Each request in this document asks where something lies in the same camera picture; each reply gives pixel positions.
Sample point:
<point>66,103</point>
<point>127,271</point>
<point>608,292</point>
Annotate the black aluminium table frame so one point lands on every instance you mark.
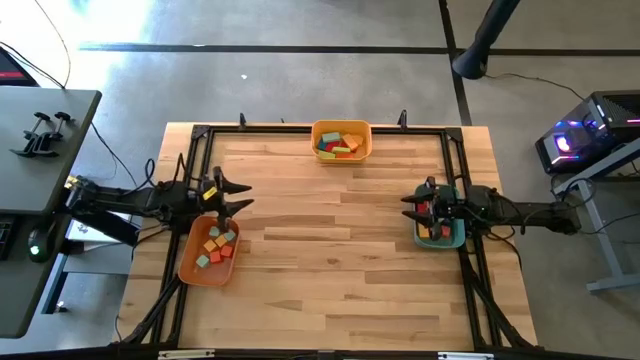
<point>250,129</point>

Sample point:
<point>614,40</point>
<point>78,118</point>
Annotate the black computer tower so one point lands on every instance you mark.
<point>600,125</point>

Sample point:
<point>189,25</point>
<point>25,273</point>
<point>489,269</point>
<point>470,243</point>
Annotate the small orange cube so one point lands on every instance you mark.
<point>220,240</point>
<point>210,245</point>

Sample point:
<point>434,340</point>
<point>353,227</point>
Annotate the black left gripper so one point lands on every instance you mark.
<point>205,200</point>

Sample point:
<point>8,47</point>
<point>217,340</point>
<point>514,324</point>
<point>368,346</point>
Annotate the white paper booklet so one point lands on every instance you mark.
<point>80,232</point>

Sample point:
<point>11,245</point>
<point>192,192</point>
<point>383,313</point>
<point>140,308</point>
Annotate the small yellow object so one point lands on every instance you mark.
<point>70,179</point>

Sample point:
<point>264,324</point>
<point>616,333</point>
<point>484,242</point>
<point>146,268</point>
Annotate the black diagonal beam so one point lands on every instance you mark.
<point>110,227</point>

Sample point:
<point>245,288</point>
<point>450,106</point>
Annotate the black monitor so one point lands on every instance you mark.
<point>12,70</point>

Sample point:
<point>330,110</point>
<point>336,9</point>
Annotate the black keyboard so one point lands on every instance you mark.
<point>5,240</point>

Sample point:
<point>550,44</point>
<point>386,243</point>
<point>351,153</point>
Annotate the grey desk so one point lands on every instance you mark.
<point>30,165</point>

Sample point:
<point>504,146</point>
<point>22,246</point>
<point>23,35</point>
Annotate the black frame strut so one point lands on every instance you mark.
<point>155,305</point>
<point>501,310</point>

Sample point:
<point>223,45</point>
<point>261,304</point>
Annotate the teal plastic bin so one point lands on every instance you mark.
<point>440,245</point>

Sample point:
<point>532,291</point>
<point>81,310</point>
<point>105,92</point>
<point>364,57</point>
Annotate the large yellow-orange block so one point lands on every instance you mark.
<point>424,231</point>

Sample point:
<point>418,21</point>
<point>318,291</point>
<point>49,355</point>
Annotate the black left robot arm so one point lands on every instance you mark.
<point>130,200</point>

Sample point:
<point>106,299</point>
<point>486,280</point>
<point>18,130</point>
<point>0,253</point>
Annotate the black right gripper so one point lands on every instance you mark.
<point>450,207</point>

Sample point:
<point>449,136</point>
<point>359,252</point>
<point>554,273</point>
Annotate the blue block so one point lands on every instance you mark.
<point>321,146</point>

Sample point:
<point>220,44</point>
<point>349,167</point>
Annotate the red-orange block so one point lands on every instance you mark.
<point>345,156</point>

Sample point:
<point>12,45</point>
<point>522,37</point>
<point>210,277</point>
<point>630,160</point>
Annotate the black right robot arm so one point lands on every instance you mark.
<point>525,212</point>

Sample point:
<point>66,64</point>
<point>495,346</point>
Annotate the grey metal table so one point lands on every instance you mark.
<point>597,235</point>

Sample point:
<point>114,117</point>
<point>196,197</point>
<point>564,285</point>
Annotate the dark blue floor cylinder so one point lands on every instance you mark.
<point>480,50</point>

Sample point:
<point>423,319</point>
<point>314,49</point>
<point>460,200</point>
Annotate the yellow plastic bin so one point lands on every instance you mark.
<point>342,122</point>

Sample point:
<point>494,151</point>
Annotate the black computer mouse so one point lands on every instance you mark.
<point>40,245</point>

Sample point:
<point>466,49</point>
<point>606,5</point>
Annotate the silver aluminium bracket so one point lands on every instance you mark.
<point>185,354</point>
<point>465,356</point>

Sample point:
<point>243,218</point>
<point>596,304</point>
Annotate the orange plastic bin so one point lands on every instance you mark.
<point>200,277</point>

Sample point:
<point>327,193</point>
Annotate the black table edge clamp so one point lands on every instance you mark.
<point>402,119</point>
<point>243,121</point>

